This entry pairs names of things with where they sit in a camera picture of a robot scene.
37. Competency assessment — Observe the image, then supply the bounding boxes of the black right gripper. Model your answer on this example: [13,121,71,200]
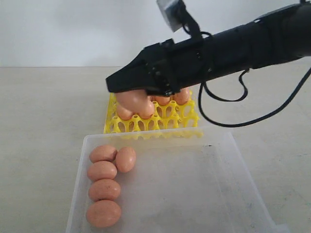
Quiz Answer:
[106,37,207,96]

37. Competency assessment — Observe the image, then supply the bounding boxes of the brown egg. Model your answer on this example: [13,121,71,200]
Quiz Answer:
[155,96,171,106]
[115,90,155,115]
[88,179,121,202]
[116,103,134,121]
[87,161,117,182]
[115,147,136,173]
[173,88,190,105]
[86,200,121,228]
[139,114,153,119]
[89,145,118,163]

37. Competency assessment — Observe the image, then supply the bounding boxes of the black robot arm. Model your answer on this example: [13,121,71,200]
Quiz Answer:
[106,0,311,96]

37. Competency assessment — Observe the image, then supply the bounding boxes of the yellow plastic egg tray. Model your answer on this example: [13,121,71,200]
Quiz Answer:
[104,94,204,139]

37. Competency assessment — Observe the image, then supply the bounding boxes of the clear plastic bin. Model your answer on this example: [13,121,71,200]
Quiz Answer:
[66,127,289,233]

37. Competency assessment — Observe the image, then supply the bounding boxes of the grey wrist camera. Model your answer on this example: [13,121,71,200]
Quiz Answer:
[156,0,202,41]

